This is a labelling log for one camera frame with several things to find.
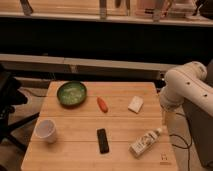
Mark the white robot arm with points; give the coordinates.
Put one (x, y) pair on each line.
(187, 82)

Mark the black remote control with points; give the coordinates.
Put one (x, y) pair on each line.
(102, 141)

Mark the black office chair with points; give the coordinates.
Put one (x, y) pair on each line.
(10, 96)

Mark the white sponge block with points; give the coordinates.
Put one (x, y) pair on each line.
(135, 104)

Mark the white plastic bottle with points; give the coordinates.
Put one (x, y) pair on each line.
(143, 143)

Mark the orange carrot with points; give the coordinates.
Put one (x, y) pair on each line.
(102, 105)

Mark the green bowl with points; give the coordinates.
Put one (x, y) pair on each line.
(71, 93)

